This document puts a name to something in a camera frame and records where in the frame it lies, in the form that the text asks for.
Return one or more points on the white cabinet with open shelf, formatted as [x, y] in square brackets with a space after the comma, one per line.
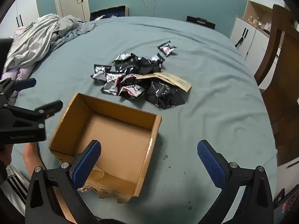
[254, 39]

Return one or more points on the pink cloth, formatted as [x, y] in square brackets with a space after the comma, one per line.
[23, 72]

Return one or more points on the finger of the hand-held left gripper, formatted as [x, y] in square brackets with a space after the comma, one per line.
[52, 106]
[25, 84]

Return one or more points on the pile of black snack packets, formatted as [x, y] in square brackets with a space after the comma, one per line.
[163, 95]

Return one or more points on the dark box with colourful print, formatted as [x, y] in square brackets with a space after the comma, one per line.
[286, 205]

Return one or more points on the black bag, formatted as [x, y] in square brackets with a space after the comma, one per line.
[201, 21]

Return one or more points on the large beige paper sachet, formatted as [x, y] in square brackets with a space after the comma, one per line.
[179, 82]

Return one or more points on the cardboard box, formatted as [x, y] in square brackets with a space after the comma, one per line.
[121, 140]

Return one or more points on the person's left hand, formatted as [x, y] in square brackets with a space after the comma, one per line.
[5, 155]

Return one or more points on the black white striped shorts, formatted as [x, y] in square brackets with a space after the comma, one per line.
[15, 189]

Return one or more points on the person's bare leg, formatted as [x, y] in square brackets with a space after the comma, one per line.
[31, 158]

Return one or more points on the teal bed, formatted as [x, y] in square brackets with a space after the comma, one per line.
[210, 112]

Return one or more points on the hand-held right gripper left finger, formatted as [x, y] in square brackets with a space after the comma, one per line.
[86, 166]

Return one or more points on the crumpled grey blanket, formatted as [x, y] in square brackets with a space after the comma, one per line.
[39, 37]

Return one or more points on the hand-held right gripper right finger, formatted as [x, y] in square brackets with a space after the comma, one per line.
[211, 166]

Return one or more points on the wooden chair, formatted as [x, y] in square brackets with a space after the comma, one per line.
[285, 86]

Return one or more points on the small items on shelf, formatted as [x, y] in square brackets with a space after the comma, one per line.
[259, 22]

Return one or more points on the black white single snack packet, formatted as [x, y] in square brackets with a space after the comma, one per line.
[167, 48]

